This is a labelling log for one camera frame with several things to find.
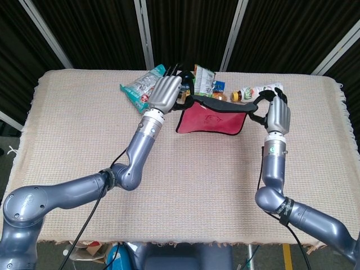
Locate dark brown pleated curtain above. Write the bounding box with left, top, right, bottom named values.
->
left=0, top=0, right=360, bottom=127

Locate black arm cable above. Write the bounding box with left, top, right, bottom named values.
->
left=60, top=148, right=127, bottom=270
left=256, top=146, right=312, bottom=270

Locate black velcro cable strap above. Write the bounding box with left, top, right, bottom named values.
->
left=276, top=198, right=295, bottom=226
left=102, top=168, right=116, bottom=188

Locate grey and pink cloth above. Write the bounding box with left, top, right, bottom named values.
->
left=175, top=94, right=259, bottom=136

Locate brown cardboard box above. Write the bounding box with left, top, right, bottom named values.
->
left=69, top=241, right=113, bottom=264

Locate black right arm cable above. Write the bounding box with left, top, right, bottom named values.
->
left=256, top=146, right=312, bottom=270

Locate bright blue plastic object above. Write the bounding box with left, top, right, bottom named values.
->
left=106, top=243, right=127, bottom=270

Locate white metal frame post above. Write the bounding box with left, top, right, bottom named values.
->
left=218, top=0, right=250, bottom=73
left=0, top=110, right=24, bottom=132
left=133, top=0, right=155, bottom=70
left=310, top=18, right=360, bottom=77
left=18, top=0, right=74, bottom=70

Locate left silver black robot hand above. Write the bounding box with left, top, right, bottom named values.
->
left=148, top=63, right=196, bottom=115

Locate white bottle yellow cap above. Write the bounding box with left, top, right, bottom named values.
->
left=231, top=82, right=284, bottom=102

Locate clear bottle orange drink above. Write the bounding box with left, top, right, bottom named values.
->
left=177, top=84, right=228, bottom=102

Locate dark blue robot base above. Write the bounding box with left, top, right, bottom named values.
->
left=123, top=241, right=234, bottom=270

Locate yellow floor tape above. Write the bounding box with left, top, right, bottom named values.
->
left=282, top=244, right=293, bottom=270

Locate teal clear snack packet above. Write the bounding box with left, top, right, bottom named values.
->
left=120, top=64, right=167, bottom=115

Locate beige woven tablecloth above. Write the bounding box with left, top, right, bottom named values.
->
left=0, top=69, right=360, bottom=245

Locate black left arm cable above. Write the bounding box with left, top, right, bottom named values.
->
left=60, top=148, right=127, bottom=270

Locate green snack bag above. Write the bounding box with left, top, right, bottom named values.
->
left=192, top=64, right=217, bottom=98

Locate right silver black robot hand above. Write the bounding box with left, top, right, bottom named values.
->
left=249, top=87, right=291, bottom=134

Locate white thin pole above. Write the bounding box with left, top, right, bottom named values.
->
left=246, top=244, right=255, bottom=270

